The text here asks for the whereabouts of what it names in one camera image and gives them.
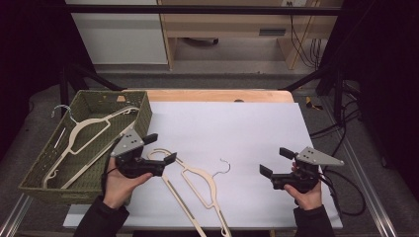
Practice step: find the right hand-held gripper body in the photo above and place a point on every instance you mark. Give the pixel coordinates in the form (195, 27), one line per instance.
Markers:
(296, 179)

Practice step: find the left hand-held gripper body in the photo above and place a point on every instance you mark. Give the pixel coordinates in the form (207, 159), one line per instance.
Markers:
(138, 168)

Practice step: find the beige wooden clothes hanger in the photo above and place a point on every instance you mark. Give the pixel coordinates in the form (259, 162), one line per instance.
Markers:
(92, 120)
(214, 191)

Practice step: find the green woven basket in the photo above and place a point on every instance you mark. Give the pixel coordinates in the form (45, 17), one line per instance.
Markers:
(82, 98)

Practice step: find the person's right hand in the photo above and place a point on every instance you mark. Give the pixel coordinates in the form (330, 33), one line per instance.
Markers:
(306, 199)

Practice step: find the person's left hand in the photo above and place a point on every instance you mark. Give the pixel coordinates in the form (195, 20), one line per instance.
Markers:
(120, 191)

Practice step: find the white table cover sheet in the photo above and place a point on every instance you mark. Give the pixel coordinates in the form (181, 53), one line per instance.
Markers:
(230, 131)

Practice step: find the yellow and black tool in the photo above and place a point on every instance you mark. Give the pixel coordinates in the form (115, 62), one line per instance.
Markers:
(309, 102)

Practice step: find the black metal stand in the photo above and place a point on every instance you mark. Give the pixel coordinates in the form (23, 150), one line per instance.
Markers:
(337, 95)
(64, 95)

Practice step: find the white cabinet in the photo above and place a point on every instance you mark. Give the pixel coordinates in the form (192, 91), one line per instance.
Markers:
(125, 39)

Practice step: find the grey desk label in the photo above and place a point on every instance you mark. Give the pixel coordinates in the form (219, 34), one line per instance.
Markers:
(271, 32)

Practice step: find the black curtain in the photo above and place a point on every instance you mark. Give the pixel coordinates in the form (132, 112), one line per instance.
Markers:
(388, 65)
(33, 49)

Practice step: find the black horizontal metal bar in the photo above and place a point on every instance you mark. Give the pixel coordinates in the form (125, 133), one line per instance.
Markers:
(197, 10)

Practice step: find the light wooden desk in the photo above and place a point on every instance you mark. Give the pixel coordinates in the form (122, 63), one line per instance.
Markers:
(230, 24)

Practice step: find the aluminium rail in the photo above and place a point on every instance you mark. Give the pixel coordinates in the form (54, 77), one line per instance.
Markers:
(372, 200)
(15, 215)

